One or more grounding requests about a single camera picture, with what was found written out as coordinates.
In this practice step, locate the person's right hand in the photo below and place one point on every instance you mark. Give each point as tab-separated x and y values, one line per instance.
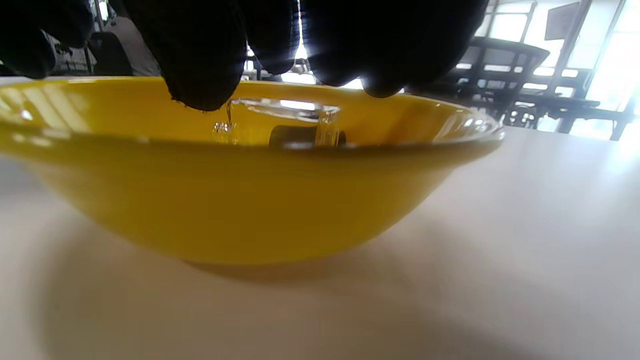
200	50

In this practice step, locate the yellow bowl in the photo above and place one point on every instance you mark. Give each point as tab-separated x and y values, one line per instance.
250	200

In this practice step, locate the clear glass perfume bottle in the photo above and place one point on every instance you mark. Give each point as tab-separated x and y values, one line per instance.
280	106

